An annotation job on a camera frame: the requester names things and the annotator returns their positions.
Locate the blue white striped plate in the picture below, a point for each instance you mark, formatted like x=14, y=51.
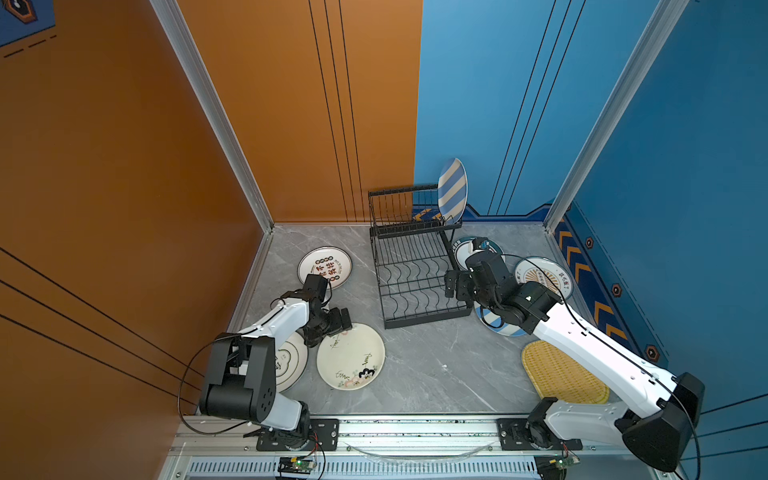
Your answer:
x=452, y=191

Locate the green circuit board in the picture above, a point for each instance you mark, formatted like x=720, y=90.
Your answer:
x=296, y=467
x=565, y=462

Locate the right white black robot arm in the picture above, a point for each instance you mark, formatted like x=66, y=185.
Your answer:
x=657, y=412

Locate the white plate green red rim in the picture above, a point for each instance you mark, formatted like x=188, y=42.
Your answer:
x=465, y=247

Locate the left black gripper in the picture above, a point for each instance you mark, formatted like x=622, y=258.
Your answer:
x=338, y=325

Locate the right green circuit board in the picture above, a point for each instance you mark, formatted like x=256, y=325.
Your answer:
x=565, y=462

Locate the left green circuit board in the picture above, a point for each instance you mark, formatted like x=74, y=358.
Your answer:
x=296, y=467

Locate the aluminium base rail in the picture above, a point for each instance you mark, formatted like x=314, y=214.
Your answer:
x=403, y=446

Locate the white plate red characters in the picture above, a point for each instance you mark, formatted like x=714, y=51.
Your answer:
x=332, y=263

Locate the black wire dish rack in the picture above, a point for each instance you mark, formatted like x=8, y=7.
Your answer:
x=411, y=243

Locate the yellow woven bamboo tray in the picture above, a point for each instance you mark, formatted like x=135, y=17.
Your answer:
x=555, y=374

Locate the cream plate floral drawing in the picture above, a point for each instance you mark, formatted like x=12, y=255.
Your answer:
x=351, y=360

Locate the white plate orange sunburst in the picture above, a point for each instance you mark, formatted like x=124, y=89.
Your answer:
x=545, y=272

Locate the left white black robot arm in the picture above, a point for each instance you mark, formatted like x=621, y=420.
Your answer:
x=241, y=381

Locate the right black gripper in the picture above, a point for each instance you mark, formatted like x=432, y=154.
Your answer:
x=461, y=277

